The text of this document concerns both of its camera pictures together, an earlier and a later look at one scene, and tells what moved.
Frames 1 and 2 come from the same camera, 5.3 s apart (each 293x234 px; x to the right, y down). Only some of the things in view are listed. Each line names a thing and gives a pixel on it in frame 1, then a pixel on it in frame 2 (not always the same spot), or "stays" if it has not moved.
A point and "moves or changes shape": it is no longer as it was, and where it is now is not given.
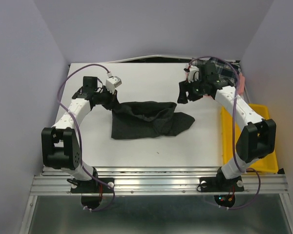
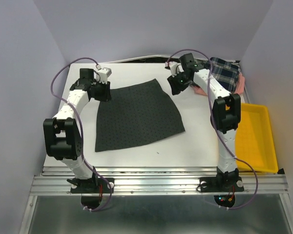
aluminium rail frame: x=159 y=181 stays
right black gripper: x=184 y=87 -> x=176 y=88
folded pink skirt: x=240 y=85 stays
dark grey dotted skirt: x=140 y=120 moves or changes shape
